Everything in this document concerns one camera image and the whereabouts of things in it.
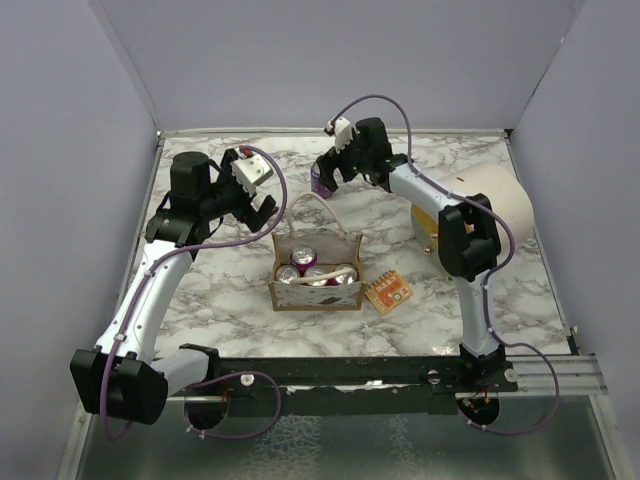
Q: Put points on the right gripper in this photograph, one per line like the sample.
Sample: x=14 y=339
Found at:
x=331 y=160

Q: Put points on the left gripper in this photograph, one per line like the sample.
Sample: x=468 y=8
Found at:
x=254 y=219

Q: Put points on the purple soda can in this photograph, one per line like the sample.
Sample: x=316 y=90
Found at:
x=303 y=257
x=316 y=186
x=345 y=274

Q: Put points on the red cola can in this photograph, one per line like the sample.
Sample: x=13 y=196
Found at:
x=315 y=276
x=286 y=274

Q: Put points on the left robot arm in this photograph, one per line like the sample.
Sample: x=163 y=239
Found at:
x=120 y=377

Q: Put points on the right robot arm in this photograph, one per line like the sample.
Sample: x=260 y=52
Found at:
x=468 y=243

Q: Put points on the orange spiral notebook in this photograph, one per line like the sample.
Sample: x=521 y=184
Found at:
x=388 y=291

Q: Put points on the round cabinet toy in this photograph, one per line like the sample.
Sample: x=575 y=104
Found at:
x=508 y=199

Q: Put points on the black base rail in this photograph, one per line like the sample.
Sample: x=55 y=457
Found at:
x=340 y=386

